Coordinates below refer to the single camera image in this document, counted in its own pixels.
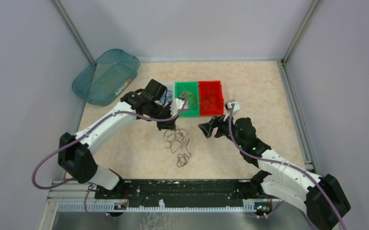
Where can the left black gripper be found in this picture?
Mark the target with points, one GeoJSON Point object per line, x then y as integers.
{"type": "Point", "coordinates": [167, 125]}

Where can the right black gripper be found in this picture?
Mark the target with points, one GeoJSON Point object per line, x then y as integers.
{"type": "Point", "coordinates": [207, 128]}

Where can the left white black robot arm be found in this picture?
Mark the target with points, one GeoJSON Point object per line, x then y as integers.
{"type": "Point", "coordinates": [76, 151]}

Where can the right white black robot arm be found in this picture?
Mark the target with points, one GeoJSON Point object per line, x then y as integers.
{"type": "Point", "coordinates": [321, 198]}

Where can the red plastic bin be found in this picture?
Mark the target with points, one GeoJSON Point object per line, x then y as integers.
{"type": "Point", "coordinates": [211, 100]}

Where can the white plastic bin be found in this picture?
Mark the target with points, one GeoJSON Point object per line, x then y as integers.
{"type": "Point", "coordinates": [168, 95]}

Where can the green plastic bin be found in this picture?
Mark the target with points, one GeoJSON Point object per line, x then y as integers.
{"type": "Point", "coordinates": [192, 90]}

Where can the teal translucent plastic tub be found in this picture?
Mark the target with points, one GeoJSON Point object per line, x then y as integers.
{"type": "Point", "coordinates": [103, 80]}

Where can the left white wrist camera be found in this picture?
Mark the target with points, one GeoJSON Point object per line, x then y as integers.
{"type": "Point", "coordinates": [179, 105]}

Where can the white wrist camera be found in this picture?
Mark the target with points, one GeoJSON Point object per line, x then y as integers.
{"type": "Point", "coordinates": [232, 107]}
{"type": "Point", "coordinates": [179, 105]}

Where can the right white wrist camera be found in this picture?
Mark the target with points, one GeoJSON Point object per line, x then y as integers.
{"type": "Point", "coordinates": [232, 107]}

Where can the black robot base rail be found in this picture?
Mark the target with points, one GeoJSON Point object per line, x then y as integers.
{"type": "Point", "coordinates": [183, 193]}

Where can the white slotted cable duct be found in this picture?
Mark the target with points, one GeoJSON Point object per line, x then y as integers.
{"type": "Point", "coordinates": [112, 207]}

